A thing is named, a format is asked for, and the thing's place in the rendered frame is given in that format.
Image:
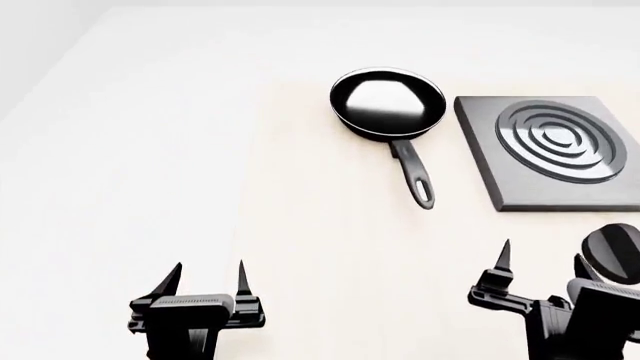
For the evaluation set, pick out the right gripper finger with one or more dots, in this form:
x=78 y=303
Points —
x=582 y=270
x=500 y=275

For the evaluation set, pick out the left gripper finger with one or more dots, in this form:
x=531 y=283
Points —
x=243 y=285
x=170 y=283

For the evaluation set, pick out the black round stove knob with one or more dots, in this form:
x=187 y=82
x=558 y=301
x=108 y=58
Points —
x=612 y=251

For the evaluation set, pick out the grey square electric stove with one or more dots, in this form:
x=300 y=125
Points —
x=540 y=187

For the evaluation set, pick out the black frying pan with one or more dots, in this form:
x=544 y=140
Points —
x=387 y=101

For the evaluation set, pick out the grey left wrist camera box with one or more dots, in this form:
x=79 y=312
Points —
x=192 y=304

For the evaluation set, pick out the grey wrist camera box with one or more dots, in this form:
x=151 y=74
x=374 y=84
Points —
x=605 y=311
x=192 y=304

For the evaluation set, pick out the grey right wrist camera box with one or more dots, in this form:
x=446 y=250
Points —
x=605 y=311

